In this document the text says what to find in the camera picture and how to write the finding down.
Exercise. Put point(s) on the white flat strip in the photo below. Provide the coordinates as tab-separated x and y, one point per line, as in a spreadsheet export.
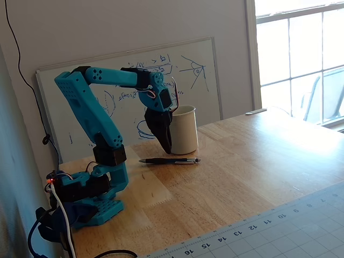
255	111

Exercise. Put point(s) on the black ballpoint pen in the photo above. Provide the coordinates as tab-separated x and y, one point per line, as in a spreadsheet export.
166	161

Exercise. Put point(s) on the blue bar clamp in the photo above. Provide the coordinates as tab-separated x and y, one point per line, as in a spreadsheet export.
75	212

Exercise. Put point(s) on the white ceramic mug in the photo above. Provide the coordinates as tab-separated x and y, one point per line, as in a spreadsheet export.
185	129

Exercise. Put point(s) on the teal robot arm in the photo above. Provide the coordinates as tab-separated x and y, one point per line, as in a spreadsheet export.
88	107

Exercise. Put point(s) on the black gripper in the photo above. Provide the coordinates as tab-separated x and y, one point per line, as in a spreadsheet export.
158	124

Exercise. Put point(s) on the outdoor patio chair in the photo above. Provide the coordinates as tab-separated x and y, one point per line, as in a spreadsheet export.
333	94

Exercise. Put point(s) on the grey cutting mat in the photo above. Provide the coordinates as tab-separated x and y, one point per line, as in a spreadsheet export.
268	236

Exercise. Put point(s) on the whiteboard with blue writing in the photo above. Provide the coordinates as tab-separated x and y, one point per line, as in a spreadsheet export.
188	102

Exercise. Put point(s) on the white framed window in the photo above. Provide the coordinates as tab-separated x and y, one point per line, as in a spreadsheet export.
289	53

